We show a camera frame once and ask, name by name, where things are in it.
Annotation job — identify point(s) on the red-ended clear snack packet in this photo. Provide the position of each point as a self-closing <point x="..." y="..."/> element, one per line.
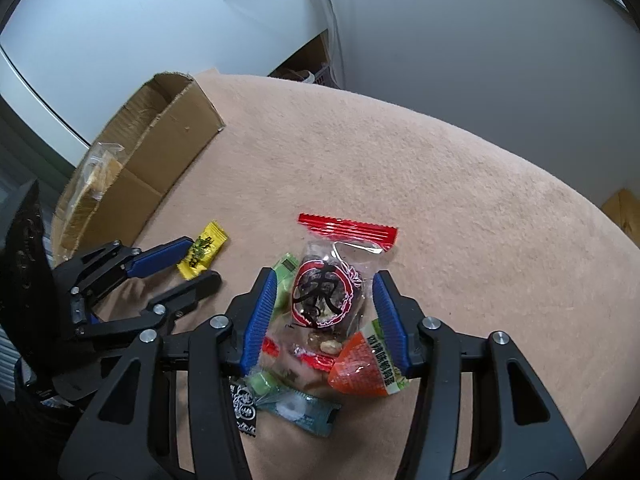
<point x="325" y="295"/>

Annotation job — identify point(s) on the clear snack pack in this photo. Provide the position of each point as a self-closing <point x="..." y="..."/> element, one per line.
<point x="97" y="175"/>

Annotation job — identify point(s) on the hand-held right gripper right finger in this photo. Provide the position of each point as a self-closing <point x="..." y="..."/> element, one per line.
<point x="392" y="320"/>

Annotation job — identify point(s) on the white plastic basket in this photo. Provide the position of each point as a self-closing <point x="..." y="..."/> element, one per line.
<point x="321" y="74"/>

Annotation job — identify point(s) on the teal candy packet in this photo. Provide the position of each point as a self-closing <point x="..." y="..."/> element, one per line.
<point x="300" y="410"/>

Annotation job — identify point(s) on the orange triangular snack packet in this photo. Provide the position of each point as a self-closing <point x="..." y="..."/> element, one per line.
<point x="360" y="365"/>

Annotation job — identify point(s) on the yellow candy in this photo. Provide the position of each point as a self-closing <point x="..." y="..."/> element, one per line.
<point x="205" y="247"/>

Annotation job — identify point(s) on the green wrapped candy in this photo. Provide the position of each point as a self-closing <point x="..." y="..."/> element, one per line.
<point x="262" y="382"/>
<point x="286" y="285"/>

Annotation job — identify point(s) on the white wardrobe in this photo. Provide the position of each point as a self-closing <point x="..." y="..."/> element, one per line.
<point x="125" y="25"/>

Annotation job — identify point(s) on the cardboard box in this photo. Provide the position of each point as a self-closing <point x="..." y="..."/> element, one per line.
<point x="165" y="150"/>

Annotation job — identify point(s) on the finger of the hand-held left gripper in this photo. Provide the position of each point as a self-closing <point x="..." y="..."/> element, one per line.
<point x="200" y="285"/>
<point x="160" y="256"/>

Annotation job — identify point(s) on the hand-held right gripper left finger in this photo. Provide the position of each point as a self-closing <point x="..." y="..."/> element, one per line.
<point x="260" y="315"/>

